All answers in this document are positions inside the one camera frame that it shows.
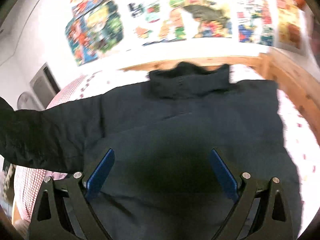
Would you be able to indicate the swimming girl drawing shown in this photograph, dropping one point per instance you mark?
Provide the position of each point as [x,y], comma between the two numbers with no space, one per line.
[79,42]

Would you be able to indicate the yellow bear chick drawing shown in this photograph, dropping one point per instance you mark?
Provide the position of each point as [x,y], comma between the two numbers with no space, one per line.
[288,30]

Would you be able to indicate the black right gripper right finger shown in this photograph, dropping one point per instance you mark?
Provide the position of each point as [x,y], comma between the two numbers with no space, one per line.
[272,219]

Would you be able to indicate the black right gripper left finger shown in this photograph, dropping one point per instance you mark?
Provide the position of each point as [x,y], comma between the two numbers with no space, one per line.
[50,219]

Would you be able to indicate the blond boy drawing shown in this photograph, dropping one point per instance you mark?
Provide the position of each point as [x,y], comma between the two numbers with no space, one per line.
[104,27]

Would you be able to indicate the wooden bed frame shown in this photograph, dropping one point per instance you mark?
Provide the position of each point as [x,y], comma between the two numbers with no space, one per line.
[301,87]

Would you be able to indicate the white fish cup drawing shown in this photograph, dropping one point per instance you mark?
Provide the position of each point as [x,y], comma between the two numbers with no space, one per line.
[152,21]

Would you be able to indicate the grey electric fan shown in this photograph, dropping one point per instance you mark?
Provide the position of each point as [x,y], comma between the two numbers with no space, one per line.
[27,101]

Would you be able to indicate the dark navy jacket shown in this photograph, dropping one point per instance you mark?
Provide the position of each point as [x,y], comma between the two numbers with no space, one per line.
[160,142]

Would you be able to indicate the dark hill landscape drawing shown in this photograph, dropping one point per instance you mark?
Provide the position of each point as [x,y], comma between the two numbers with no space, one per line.
[205,18]

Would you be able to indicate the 2024 dragon drawing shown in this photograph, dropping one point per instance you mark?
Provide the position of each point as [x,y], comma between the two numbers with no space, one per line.
[254,22]

